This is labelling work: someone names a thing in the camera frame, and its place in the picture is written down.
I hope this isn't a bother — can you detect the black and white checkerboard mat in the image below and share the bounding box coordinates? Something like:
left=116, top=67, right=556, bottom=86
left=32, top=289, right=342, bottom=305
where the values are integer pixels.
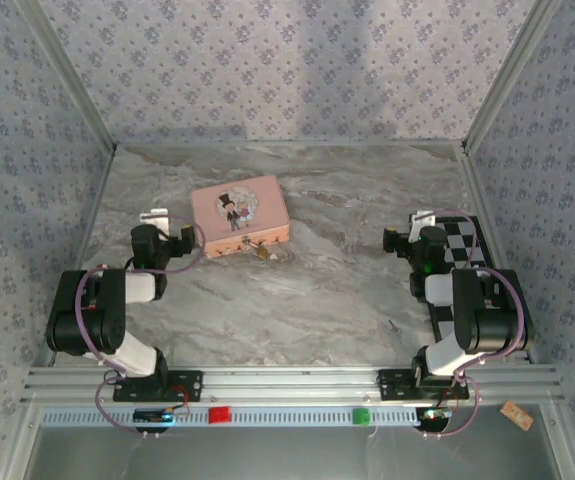
left=429, top=214, right=536, bottom=351

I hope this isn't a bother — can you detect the pink wedding cartoon box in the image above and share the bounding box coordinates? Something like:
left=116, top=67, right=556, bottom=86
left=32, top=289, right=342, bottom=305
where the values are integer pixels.
left=190, top=174, right=291, bottom=260

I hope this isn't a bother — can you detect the aluminium extrusion rail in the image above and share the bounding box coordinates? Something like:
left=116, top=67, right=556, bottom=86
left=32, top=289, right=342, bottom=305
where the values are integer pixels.
left=19, top=364, right=566, bottom=406

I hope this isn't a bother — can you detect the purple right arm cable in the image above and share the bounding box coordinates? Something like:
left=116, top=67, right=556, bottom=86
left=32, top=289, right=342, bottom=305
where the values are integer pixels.
left=419, top=209, right=526, bottom=441

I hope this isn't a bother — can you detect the small circuit board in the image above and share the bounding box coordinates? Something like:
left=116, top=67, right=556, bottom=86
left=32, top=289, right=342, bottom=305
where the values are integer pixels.
left=419, top=407, right=451, bottom=427
left=133, top=408, right=176, bottom=427

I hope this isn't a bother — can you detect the grey slotted cable duct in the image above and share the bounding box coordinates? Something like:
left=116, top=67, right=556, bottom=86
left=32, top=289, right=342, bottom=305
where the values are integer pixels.
left=39, top=405, right=423, bottom=430

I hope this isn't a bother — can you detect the aluminium frame post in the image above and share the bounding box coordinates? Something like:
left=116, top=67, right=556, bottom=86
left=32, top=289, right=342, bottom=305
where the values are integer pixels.
left=461, top=0, right=566, bottom=154
left=14, top=0, right=119, bottom=154

